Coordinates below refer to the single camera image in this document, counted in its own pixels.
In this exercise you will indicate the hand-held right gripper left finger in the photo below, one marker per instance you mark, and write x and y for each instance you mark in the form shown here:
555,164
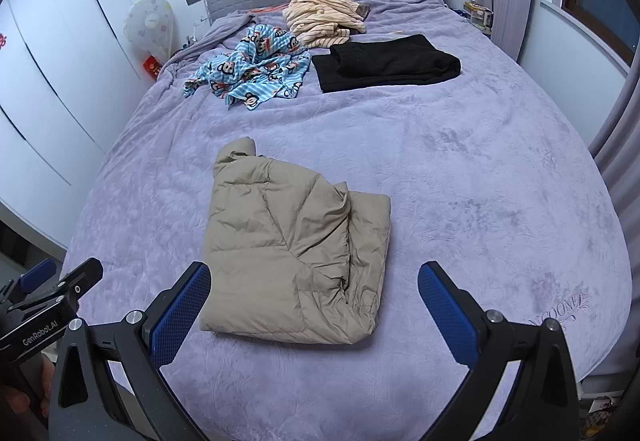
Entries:
182,316

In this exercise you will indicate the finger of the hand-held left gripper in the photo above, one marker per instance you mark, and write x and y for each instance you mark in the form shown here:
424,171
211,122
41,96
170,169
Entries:
80,281
39,273

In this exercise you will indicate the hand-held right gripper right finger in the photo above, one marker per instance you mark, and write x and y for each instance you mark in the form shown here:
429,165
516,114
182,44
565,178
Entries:
447,316

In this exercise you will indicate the beige puffer jacket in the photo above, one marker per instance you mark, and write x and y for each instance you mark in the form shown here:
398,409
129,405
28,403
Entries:
280,241

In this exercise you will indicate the person's left hand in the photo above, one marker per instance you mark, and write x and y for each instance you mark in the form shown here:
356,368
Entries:
15,408

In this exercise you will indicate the purple fleece blanket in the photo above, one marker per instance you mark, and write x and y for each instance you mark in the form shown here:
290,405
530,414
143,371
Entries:
450,171

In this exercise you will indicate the brown patterned bag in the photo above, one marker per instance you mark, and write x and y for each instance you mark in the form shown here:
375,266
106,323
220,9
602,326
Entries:
605,421

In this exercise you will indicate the white wardrobe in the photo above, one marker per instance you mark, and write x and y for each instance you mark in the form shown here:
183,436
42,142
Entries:
50,71

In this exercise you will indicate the red box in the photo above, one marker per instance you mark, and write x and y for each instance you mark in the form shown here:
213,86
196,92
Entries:
152,68

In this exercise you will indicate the blue monkey print pajamas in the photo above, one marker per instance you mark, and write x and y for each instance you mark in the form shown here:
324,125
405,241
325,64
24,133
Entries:
250,66

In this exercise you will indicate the thick black folded garment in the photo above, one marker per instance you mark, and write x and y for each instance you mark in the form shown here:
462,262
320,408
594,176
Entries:
400,61

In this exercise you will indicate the white covered fan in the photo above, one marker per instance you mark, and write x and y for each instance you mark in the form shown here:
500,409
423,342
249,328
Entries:
150,26

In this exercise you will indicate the flat black folded garment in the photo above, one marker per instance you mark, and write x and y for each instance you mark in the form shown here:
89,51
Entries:
330,76

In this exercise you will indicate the small colourful boxes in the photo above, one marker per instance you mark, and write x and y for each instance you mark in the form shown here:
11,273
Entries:
477,13

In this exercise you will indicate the thin orange strip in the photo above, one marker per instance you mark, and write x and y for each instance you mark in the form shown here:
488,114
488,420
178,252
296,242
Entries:
270,11

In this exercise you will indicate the cream striped garment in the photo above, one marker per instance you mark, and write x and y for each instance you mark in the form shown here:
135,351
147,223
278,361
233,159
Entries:
320,16

